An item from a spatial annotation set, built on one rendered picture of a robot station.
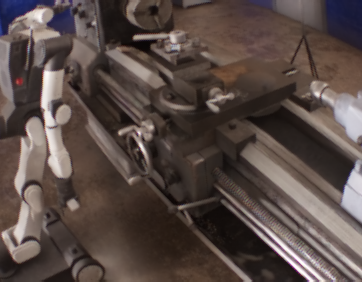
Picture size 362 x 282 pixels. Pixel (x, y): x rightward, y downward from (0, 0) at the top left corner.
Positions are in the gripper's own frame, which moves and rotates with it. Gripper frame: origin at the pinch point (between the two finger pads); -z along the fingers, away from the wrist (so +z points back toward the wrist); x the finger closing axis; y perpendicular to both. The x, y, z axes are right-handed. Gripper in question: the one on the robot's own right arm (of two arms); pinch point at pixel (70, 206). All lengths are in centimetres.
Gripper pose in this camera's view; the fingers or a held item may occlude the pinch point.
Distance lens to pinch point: 196.9
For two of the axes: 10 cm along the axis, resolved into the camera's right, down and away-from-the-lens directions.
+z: -0.2, -8.4, -5.4
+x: 6.9, -4.0, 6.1
